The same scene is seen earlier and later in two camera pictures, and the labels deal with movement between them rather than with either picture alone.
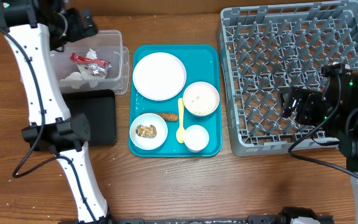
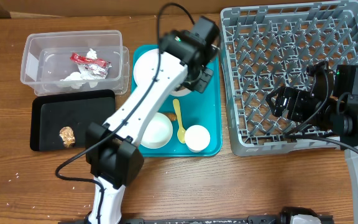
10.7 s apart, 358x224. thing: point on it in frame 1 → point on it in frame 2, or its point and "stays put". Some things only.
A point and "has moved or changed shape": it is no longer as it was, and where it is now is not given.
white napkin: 74,80 stays put
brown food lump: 146,131 has moved or changed shape
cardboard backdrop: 191,7 stays put
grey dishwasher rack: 267,50 stays put
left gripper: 81,30 → 201,85
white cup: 196,138 stays put
